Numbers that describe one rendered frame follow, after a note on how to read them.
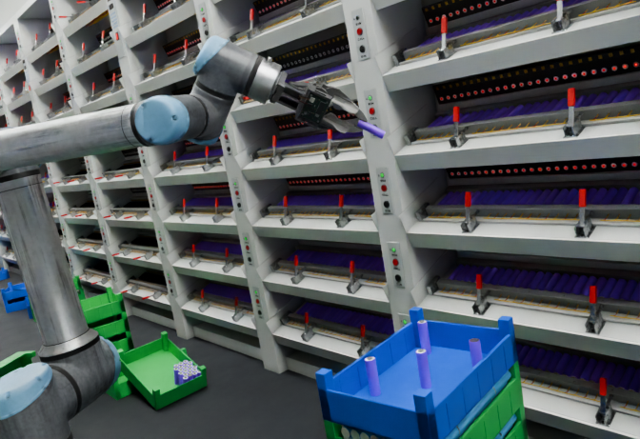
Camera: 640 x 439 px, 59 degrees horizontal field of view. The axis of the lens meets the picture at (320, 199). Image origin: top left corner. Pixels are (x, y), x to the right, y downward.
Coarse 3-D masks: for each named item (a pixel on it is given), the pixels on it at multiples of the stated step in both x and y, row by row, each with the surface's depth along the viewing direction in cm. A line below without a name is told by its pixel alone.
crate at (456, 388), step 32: (416, 320) 110; (512, 320) 99; (384, 352) 103; (448, 352) 106; (512, 352) 98; (320, 384) 89; (352, 384) 96; (384, 384) 98; (416, 384) 96; (448, 384) 94; (480, 384) 89; (352, 416) 86; (384, 416) 82; (416, 416) 78; (448, 416) 81
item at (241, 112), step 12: (324, 60) 178; (336, 60) 174; (288, 72) 192; (336, 84) 155; (348, 84) 149; (240, 96) 194; (348, 96) 152; (240, 108) 190; (252, 108) 183; (264, 108) 179; (276, 108) 175; (288, 108) 171; (240, 120) 192
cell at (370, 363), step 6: (366, 360) 94; (372, 360) 94; (366, 366) 94; (372, 366) 94; (372, 372) 94; (372, 378) 94; (378, 378) 95; (372, 384) 94; (378, 384) 95; (372, 390) 94; (378, 390) 94
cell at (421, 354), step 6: (420, 354) 93; (426, 354) 94; (420, 360) 93; (426, 360) 94; (420, 366) 94; (426, 366) 94; (420, 372) 94; (426, 372) 94; (420, 378) 94; (426, 378) 94; (420, 384) 95; (426, 384) 94
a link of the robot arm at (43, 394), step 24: (0, 384) 133; (24, 384) 129; (48, 384) 132; (72, 384) 140; (0, 408) 127; (24, 408) 127; (48, 408) 131; (72, 408) 138; (0, 432) 128; (24, 432) 128; (48, 432) 130
